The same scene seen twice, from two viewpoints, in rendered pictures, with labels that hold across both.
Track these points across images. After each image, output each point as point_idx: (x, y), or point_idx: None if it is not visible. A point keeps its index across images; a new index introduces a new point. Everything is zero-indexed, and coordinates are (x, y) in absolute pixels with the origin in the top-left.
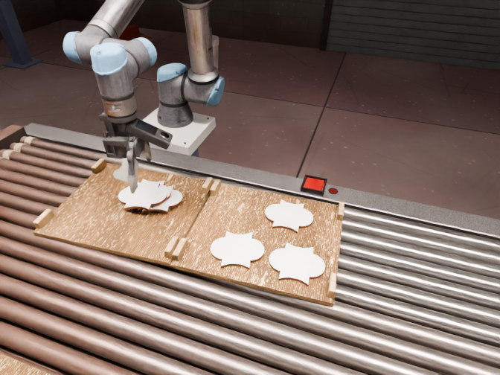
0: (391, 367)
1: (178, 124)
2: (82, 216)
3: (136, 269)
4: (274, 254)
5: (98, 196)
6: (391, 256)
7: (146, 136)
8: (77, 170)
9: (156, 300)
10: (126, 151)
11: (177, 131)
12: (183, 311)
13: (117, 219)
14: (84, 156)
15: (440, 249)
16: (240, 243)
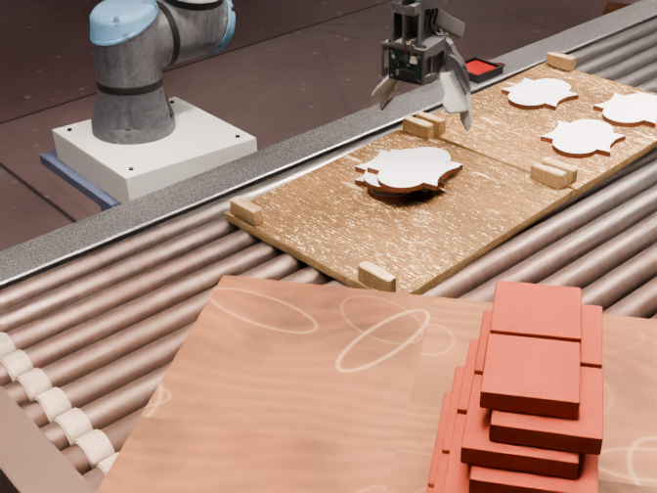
0: None
1: (173, 122)
2: (391, 248)
3: (557, 226)
4: (612, 116)
5: (342, 228)
6: (647, 67)
7: (451, 22)
8: (201, 254)
9: (625, 224)
10: (439, 61)
11: (184, 134)
12: (653, 212)
13: (432, 217)
14: (144, 247)
15: (649, 47)
16: (575, 131)
